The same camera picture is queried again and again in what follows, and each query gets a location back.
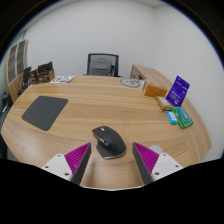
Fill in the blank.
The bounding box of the green and purple printed sheet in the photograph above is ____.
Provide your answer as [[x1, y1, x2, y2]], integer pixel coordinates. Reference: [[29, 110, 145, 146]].
[[49, 75, 77, 84]]

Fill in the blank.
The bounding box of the large brown cardboard box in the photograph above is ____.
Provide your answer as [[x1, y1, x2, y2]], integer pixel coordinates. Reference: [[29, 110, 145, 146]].
[[36, 68, 56, 84]]

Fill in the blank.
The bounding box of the green packet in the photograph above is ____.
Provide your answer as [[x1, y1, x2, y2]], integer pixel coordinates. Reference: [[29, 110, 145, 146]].
[[171, 106, 195, 130]]

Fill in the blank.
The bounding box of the orange-brown box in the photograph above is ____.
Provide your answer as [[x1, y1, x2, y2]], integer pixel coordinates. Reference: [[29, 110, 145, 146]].
[[143, 83, 169, 99]]

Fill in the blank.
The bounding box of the purple card package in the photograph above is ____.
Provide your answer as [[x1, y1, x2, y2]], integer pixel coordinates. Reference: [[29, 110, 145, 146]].
[[165, 75, 191, 108]]

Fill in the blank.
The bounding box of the small brown cardboard box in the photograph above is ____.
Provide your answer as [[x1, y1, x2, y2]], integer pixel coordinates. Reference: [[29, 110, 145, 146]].
[[30, 71, 40, 85]]

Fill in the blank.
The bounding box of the black cardboard box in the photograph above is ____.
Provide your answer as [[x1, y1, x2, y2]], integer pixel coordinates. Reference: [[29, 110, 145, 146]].
[[37, 61, 54, 73]]

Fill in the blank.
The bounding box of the black computer mouse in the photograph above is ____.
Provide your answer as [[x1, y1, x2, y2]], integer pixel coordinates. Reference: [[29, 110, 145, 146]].
[[91, 125, 128, 160]]

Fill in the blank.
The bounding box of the black mesh office chair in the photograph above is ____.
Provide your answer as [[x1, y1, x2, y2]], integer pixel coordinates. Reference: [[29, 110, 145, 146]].
[[82, 52, 121, 78]]

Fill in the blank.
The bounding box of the wooden shelf unit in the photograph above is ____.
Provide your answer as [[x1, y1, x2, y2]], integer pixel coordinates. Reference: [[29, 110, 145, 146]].
[[3, 39, 30, 103]]

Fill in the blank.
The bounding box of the dark grey mouse pad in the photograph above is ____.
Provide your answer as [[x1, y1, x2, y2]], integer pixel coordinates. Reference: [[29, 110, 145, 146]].
[[21, 95, 69, 132]]

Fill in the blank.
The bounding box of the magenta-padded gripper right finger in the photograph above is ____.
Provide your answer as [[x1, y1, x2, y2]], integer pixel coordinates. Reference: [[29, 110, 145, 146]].
[[131, 142, 184, 186]]

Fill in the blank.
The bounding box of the small blue box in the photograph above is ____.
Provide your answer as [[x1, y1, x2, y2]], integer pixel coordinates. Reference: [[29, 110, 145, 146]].
[[166, 110, 180, 126]]

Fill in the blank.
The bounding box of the dark office chair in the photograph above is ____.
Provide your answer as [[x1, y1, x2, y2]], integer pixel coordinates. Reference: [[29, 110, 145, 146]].
[[0, 92, 14, 125]]

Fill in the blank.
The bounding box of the black visitor chair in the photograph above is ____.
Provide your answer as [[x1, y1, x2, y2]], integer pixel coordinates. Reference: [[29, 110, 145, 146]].
[[16, 65, 33, 96]]

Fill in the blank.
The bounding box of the yellow-brown packet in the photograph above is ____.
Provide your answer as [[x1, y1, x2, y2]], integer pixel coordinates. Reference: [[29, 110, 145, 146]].
[[154, 95, 173, 112]]

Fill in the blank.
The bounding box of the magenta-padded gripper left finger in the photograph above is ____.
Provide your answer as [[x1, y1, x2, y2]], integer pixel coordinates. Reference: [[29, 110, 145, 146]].
[[40, 142, 93, 186]]

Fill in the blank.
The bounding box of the white round cable grommet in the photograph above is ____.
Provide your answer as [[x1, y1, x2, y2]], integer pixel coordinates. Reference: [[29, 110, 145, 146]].
[[148, 144, 165, 155]]

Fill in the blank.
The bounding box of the wooden side cabinet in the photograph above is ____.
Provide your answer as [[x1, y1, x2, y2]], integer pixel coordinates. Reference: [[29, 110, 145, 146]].
[[129, 64, 175, 90]]

